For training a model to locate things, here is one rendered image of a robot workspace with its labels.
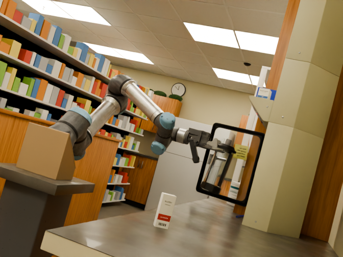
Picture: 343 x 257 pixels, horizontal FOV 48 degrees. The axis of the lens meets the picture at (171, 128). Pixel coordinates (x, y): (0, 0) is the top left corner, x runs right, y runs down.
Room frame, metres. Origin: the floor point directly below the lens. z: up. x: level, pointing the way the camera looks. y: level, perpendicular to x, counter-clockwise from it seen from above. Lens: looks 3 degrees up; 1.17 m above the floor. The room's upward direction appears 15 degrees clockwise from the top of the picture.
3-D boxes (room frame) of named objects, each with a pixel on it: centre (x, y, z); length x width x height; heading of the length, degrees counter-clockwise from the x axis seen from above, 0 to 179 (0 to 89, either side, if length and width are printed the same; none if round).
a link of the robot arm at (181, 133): (1.97, -0.07, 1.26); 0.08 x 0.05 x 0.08; 162
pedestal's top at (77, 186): (1.60, 0.45, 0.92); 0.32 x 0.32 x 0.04; 75
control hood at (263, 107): (1.88, -0.40, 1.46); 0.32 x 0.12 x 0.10; 162
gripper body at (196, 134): (1.95, -0.14, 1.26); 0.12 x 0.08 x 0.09; 72
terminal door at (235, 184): (2.08, -0.35, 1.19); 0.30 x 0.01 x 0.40; 62
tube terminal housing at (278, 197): (1.82, -0.58, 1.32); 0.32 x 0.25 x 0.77; 162
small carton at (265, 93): (1.81, -0.38, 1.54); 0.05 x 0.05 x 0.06; 64
